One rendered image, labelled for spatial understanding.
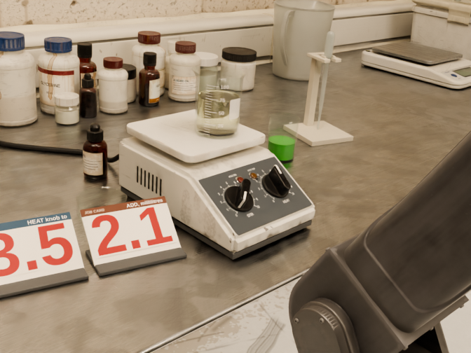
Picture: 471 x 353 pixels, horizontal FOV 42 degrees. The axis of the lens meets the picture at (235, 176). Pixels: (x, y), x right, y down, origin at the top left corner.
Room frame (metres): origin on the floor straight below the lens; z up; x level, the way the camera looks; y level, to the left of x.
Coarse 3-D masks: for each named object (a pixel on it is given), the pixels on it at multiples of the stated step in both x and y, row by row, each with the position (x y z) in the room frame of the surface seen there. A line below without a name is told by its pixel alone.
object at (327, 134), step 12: (312, 60) 0.96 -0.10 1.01; (324, 60) 0.92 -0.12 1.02; (336, 60) 0.93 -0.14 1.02; (312, 72) 0.95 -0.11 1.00; (312, 84) 0.95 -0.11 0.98; (312, 96) 0.95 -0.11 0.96; (312, 108) 0.95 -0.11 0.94; (312, 120) 0.95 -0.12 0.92; (300, 132) 0.92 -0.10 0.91; (312, 132) 0.92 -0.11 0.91; (324, 132) 0.93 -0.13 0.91; (336, 132) 0.93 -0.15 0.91; (312, 144) 0.88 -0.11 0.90; (324, 144) 0.89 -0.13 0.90
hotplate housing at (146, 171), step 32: (128, 160) 0.65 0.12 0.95; (160, 160) 0.61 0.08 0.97; (224, 160) 0.62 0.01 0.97; (256, 160) 0.64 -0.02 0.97; (128, 192) 0.65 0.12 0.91; (160, 192) 0.61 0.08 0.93; (192, 192) 0.57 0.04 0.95; (192, 224) 0.57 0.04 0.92; (224, 224) 0.54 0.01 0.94; (288, 224) 0.58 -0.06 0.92
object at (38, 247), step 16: (48, 224) 0.51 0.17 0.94; (64, 224) 0.52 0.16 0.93; (0, 240) 0.48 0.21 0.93; (16, 240) 0.49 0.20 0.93; (32, 240) 0.49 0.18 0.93; (48, 240) 0.50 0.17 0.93; (64, 240) 0.51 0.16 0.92; (0, 256) 0.47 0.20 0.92; (16, 256) 0.48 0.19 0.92; (32, 256) 0.48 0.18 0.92; (48, 256) 0.49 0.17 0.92; (64, 256) 0.49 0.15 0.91; (0, 272) 0.46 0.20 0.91; (16, 272) 0.47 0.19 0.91
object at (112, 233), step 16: (144, 208) 0.56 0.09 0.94; (160, 208) 0.57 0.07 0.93; (96, 224) 0.53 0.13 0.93; (112, 224) 0.54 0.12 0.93; (128, 224) 0.54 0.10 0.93; (144, 224) 0.55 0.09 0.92; (160, 224) 0.55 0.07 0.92; (96, 240) 0.52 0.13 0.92; (112, 240) 0.52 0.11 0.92; (128, 240) 0.53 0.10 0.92; (144, 240) 0.53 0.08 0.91; (160, 240) 0.54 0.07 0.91; (176, 240) 0.55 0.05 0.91; (96, 256) 0.50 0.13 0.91
